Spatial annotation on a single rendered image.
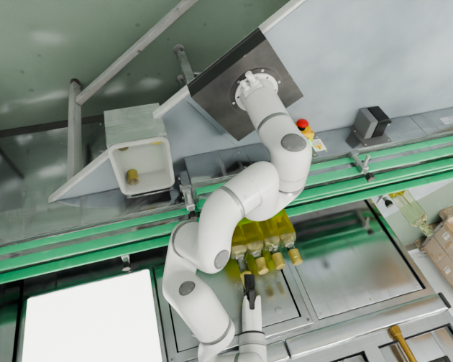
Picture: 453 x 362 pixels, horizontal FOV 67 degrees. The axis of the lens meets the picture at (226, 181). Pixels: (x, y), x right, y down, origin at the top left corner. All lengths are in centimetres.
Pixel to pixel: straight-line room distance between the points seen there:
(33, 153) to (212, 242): 132
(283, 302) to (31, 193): 112
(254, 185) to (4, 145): 145
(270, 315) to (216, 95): 72
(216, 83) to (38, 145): 113
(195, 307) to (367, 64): 91
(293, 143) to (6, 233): 94
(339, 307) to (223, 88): 83
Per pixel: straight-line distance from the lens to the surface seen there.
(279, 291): 125
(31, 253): 125
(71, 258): 128
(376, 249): 147
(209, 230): 67
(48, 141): 188
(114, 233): 119
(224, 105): 102
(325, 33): 110
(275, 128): 84
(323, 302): 130
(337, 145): 131
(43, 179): 171
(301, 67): 112
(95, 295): 129
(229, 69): 95
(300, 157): 79
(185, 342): 118
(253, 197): 73
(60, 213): 128
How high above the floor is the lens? 159
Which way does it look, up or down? 38 degrees down
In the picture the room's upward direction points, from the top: 160 degrees clockwise
